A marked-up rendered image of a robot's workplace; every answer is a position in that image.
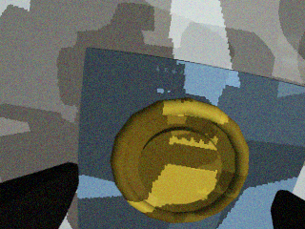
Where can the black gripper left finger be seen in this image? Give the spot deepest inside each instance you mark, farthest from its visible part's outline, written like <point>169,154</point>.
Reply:
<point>40,200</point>

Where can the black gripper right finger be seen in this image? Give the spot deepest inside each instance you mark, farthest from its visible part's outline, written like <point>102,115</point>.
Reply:
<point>288,211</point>

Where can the yellow round plate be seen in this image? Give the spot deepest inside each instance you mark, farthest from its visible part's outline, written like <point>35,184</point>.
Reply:
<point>180,160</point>

